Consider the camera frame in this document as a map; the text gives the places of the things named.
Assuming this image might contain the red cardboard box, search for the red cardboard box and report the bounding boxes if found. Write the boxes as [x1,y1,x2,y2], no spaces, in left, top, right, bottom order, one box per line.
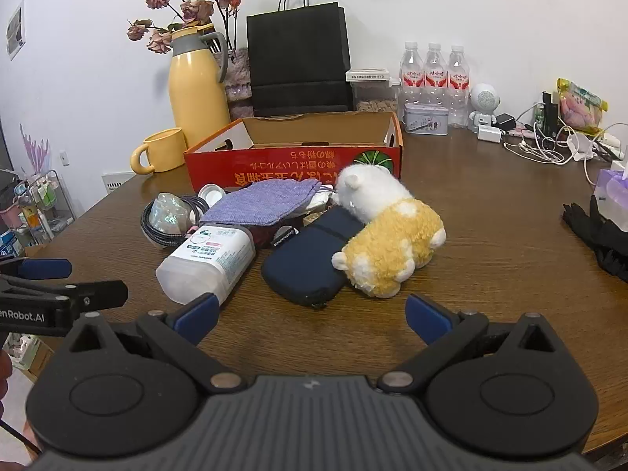
[184,111,404,194]

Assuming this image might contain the silver tin box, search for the silver tin box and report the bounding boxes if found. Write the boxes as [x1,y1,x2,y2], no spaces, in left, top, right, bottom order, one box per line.
[403,103,449,137]

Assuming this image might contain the black braided cable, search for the black braided cable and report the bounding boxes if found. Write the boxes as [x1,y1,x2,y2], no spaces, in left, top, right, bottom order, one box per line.
[141,195,209,248]

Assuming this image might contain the white power adapter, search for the white power adapter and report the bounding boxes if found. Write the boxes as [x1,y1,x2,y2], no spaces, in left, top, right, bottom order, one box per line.
[566,132,597,160]

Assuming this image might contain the white printed carton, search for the white printed carton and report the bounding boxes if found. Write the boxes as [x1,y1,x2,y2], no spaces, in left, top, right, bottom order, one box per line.
[101,171,135,197]

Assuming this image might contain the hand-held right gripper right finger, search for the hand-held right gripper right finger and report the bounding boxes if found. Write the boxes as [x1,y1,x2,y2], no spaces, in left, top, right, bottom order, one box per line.
[377,293,560,396]

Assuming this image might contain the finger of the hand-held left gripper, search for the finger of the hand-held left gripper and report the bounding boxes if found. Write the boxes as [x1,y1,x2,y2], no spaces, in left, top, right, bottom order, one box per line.
[0,257,73,280]
[59,279,129,312]

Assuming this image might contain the white and yellow plush toy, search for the white and yellow plush toy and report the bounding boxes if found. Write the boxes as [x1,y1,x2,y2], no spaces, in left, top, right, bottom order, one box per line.
[332,163,447,299]

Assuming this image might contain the clear seed container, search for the clear seed container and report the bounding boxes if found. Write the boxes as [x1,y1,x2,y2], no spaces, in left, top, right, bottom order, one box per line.
[346,68,399,113]

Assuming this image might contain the metal storage rack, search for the metal storage rack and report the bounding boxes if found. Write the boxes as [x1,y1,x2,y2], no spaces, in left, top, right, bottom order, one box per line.
[0,169,77,256]

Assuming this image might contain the yellow mug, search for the yellow mug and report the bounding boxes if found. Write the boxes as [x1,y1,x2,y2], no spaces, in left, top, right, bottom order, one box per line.
[130,128,188,176]

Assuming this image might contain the white tangled cables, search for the white tangled cables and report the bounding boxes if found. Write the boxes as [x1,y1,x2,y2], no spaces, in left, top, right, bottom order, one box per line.
[503,125,628,187]

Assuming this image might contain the black paper bag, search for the black paper bag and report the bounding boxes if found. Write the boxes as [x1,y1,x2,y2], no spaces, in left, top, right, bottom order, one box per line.
[246,0,352,117]

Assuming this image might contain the wall poster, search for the wall poster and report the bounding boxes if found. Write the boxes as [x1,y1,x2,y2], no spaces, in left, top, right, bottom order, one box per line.
[6,0,26,60]

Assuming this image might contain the black slim bottle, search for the black slim bottle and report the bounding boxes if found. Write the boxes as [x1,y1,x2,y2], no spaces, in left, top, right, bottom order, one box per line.
[542,91,560,138]

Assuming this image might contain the purple flower wall decal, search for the purple flower wall decal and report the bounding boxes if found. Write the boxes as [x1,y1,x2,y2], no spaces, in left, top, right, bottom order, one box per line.
[18,124,52,172]

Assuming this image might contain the purple tissue box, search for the purple tissue box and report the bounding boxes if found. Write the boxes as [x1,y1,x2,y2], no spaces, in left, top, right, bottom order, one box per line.
[593,167,628,231]

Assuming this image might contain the yellow thermos jug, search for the yellow thermos jug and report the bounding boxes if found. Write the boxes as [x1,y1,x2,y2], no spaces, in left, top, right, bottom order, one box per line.
[168,24,232,149]

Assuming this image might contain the pink fuzzy vase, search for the pink fuzzy vase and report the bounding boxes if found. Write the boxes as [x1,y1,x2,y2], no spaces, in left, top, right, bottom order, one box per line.
[225,48,253,121]

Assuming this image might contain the navy zip pouch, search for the navy zip pouch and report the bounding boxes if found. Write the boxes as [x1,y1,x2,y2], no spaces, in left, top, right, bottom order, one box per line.
[261,204,366,310]

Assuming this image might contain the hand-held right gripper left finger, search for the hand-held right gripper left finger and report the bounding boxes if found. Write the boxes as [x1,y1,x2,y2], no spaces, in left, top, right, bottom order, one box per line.
[66,293,245,396]

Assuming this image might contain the white bottle cap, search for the white bottle cap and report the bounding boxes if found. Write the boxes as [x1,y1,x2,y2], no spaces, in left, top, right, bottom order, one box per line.
[199,183,226,207]

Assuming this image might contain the black glove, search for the black glove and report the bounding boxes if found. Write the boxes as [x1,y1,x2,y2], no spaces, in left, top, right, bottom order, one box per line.
[562,195,628,283]

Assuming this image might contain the purple drawstring pouch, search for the purple drawstring pouch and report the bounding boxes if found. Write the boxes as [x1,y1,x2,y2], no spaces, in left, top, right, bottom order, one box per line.
[200,179,337,227]

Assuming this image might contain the iridescent bundle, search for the iridescent bundle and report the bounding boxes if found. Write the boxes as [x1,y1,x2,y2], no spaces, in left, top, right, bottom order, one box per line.
[147,193,193,239]

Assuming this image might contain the white robot toy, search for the white robot toy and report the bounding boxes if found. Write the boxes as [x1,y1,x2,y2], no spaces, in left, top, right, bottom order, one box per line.
[467,82,502,132]

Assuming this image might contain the white crumpled plastic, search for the white crumpled plastic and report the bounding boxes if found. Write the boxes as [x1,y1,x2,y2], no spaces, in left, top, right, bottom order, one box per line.
[307,187,339,212]

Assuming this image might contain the water bottle red label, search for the water bottle red label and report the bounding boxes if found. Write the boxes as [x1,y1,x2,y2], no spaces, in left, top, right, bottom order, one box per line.
[400,42,425,109]
[423,42,449,109]
[446,45,471,128]

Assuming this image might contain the yellow snack packet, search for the yellow snack packet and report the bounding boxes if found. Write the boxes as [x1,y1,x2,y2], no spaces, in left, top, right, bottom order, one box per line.
[556,77,609,135]

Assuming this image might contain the dried pink roses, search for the dried pink roses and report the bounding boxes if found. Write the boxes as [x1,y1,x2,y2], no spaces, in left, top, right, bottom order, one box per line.
[126,0,242,55]

